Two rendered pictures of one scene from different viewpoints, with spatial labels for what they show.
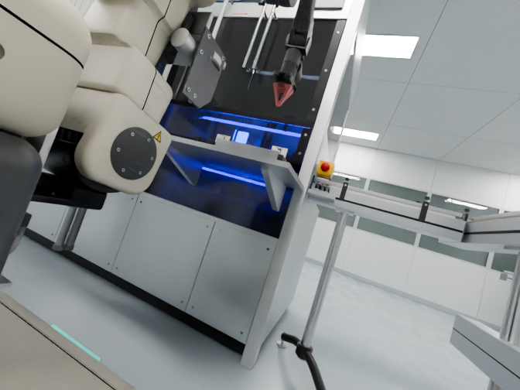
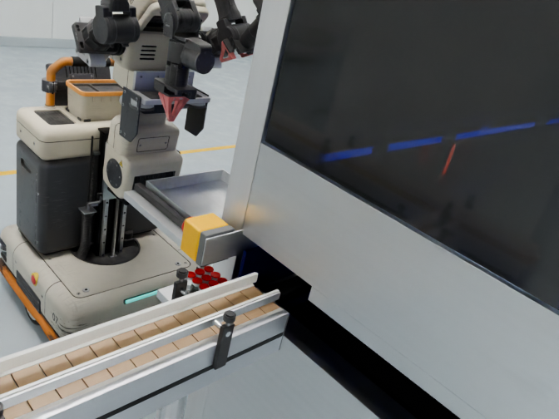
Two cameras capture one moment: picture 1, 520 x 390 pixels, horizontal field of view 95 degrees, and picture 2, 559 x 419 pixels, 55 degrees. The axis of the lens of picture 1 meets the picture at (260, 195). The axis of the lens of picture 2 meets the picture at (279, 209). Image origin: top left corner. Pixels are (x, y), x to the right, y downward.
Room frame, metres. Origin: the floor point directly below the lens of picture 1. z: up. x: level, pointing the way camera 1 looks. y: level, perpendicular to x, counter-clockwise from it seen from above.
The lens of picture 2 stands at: (1.60, -1.08, 1.54)
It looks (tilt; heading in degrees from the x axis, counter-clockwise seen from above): 26 degrees down; 111
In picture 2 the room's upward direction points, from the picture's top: 14 degrees clockwise
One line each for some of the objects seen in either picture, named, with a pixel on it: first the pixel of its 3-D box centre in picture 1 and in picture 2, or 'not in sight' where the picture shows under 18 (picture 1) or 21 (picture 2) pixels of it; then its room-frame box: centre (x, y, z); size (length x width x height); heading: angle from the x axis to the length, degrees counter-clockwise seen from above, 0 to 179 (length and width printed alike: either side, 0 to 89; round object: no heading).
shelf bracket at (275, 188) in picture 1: (271, 192); not in sight; (1.02, -0.04, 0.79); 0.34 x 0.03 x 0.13; 161
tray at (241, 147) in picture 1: (259, 162); (223, 207); (1.01, 0.04, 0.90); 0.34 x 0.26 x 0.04; 161
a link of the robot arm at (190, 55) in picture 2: (295, 59); (192, 42); (0.86, 0.03, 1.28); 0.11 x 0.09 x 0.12; 164
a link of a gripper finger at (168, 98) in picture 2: (280, 92); (170, 102); (0.81, 0.04, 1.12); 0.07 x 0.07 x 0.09; 71
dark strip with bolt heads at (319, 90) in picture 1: (319, 88); not in sight; (1.18, -0.13, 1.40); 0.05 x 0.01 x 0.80; 71
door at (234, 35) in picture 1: (221, 61); not in sight; (1.40, 0.48, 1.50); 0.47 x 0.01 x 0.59; 71
